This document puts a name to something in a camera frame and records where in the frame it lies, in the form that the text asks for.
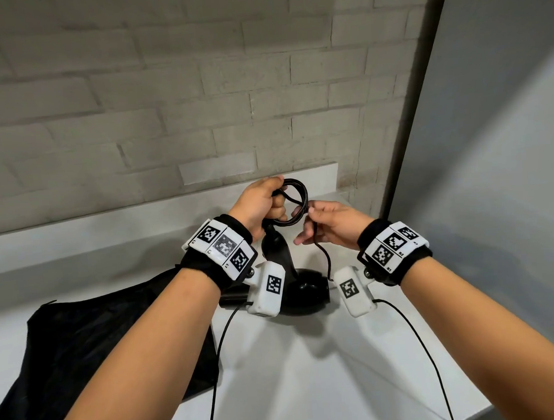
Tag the person's right hand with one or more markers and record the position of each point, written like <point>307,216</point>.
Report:
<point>340,225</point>

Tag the person's left hand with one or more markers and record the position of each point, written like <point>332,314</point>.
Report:
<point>256,204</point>

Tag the black hair dryer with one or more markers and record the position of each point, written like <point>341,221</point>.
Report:
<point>309,291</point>

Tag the black fabric pouch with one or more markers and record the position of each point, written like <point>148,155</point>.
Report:
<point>71,352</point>

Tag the person's left forearm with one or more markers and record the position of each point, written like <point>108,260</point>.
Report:
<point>150,362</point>

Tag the person's right forearm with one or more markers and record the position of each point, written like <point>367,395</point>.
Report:
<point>492,335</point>

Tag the black wristband with marker tiles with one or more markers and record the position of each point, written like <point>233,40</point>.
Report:
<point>394,245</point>
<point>223,247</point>

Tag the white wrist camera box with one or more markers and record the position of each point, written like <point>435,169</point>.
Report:
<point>353,291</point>
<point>267,289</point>

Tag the dark corner post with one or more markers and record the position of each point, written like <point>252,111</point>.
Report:
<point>416,84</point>

